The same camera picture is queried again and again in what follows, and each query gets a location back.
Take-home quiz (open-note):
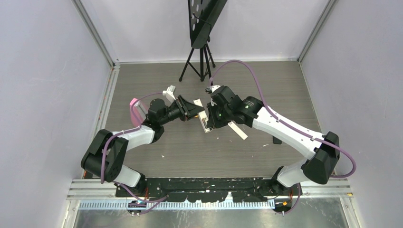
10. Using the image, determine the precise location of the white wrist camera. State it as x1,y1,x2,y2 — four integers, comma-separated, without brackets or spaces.
205,85,220,94
162,85,176,103

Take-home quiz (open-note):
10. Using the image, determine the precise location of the white remote battery cover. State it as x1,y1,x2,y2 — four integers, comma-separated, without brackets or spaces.
228,122,248,140

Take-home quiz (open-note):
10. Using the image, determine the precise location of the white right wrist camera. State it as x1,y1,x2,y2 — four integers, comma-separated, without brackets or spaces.
205,85,220,94

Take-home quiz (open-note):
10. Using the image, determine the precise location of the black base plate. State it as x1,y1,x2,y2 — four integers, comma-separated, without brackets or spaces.
115,177,298,203

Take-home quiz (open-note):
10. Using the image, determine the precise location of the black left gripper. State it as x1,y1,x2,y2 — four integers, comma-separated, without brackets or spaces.
159,95,204,125

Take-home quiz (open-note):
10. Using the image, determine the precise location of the black music stand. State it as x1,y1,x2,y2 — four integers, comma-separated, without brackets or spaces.
179,0,227,82

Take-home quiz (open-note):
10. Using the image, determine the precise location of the pink metronome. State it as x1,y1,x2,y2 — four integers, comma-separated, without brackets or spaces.
129,98,148,127

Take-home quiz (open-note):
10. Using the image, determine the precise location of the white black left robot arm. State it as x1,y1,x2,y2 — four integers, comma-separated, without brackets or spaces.
81,95,204,197

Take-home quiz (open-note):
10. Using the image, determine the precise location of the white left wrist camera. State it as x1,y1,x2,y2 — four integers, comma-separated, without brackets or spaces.
162,85,176,103

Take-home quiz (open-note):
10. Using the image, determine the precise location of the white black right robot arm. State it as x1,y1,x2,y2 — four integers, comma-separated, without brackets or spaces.
206,85,340,195

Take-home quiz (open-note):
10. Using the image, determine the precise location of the white remote control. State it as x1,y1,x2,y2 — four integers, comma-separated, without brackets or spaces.
193,99,211,133

